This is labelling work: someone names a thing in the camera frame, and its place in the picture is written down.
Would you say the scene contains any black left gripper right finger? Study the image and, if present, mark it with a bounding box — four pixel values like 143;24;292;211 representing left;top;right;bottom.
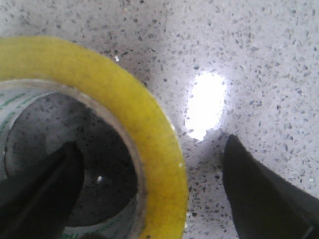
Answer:
223;134;319;239

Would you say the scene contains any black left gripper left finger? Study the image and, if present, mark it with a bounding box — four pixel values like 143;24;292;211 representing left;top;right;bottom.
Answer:
0;142;84;239

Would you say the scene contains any yellow tape roll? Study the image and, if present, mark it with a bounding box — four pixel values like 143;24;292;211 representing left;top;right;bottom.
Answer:
0;36;188;239

